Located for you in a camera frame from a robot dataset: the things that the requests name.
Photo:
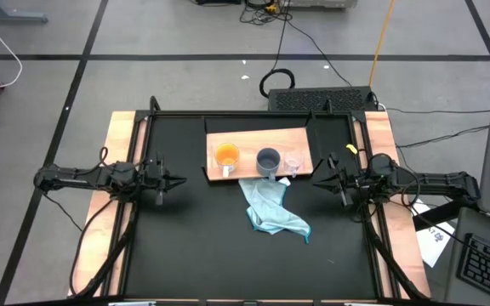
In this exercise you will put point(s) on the white paper sheet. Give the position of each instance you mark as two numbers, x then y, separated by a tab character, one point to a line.
434	246

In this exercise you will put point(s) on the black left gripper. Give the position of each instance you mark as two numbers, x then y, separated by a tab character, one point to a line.
153	176

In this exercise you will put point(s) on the grey table leg foot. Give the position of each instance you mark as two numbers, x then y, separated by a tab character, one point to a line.
11	18

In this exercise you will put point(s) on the wooden shelf black metal frame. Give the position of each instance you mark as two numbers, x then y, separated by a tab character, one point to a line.
249	140

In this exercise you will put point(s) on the black keyboard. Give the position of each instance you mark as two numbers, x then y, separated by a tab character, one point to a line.
489	270

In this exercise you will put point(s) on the grey mug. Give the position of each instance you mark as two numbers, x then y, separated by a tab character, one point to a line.
268	161

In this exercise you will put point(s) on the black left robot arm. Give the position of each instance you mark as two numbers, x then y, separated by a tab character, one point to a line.
79	179

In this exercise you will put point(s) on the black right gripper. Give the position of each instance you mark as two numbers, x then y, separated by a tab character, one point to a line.
355	182

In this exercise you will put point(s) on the grey equipment case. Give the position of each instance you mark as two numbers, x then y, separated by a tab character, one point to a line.
321	3

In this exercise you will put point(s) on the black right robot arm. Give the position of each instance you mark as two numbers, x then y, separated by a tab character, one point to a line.
436	185

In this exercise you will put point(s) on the grey desk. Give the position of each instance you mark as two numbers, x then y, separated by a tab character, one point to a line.
457	280

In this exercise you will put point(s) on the light blue cloth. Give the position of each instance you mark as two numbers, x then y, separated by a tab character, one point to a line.
268	208

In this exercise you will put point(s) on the black aluminium table frame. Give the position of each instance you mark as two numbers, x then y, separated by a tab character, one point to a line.
334	113

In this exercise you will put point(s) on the yellow tape tag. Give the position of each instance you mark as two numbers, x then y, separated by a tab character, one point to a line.
351	149

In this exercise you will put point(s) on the black desk leg bar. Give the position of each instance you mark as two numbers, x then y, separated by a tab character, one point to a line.
436	217

